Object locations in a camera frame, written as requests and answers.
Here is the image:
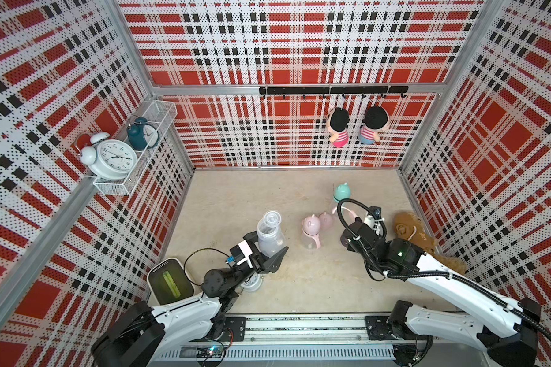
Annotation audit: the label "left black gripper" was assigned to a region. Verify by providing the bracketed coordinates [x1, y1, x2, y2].
[230, 225, 287, 291]

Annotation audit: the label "pink bottle cap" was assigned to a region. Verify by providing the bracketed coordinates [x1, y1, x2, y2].
[318, 212, 334, 232]
[302, 214, 321, 236]

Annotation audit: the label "mint green bottle cap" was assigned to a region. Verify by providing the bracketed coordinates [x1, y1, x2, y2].
[333, 183, 351, 203]

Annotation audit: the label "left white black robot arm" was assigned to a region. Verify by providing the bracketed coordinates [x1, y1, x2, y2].
[90, 232, 289, 366]

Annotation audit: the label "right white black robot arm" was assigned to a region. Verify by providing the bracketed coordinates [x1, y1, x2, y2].
[342, 220, 551, 366]

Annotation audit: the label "small white alarm clock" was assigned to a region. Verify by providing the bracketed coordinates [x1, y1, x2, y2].
[240, 274, 263, 293]

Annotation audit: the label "brown plush toy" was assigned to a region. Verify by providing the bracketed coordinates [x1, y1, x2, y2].
[393, 212, 468, 275]

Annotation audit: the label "plush doll blue pants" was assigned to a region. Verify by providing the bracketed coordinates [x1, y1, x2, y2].
[358, 106, 389, 145]

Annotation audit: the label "plush doll pink pants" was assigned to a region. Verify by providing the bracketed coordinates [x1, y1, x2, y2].
[326, 108, 349, 148]

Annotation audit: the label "teal alarm clock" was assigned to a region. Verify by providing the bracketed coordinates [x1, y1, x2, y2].
[126, 117, 161, 151]

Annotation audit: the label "large white alarm clock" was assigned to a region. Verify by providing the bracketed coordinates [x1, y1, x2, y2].
[80, 132, 138, 181]

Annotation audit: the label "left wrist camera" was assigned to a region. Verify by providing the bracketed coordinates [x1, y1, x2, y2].
[227, 240, 253, 268]

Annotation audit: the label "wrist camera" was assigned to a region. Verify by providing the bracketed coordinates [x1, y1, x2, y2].
[364, 206, 385, 235]
[227, 240, 253, 268]

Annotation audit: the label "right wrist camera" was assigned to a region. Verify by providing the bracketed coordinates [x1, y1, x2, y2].
[364, 206, 385, 235]

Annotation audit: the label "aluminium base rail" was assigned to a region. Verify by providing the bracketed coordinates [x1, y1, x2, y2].
[156, 313, 488, 366]

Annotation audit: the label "white wire shelf basket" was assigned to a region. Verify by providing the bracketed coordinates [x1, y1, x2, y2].
[90, 100, 177, 196]

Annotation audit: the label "black hook rail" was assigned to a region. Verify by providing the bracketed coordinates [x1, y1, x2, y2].
[259, 85, 409, 96]

